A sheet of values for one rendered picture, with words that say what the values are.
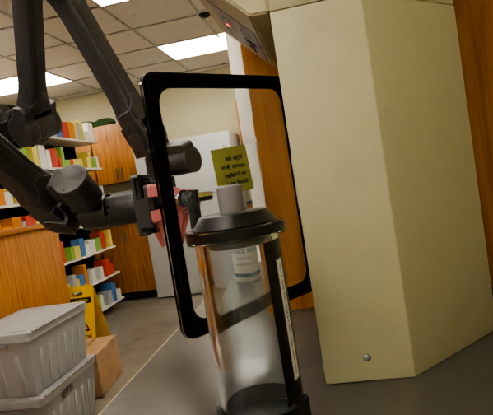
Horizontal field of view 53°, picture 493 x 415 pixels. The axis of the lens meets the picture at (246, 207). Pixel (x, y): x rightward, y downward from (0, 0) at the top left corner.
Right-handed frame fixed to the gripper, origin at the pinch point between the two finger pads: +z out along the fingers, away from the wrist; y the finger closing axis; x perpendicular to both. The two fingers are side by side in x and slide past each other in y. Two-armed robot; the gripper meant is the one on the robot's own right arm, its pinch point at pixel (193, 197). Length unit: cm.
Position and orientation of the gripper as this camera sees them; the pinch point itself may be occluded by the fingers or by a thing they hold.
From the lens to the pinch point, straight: 83.4
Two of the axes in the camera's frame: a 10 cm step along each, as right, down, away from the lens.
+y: -1.5, -9.9, -0.4
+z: 9.7, -1.4, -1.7
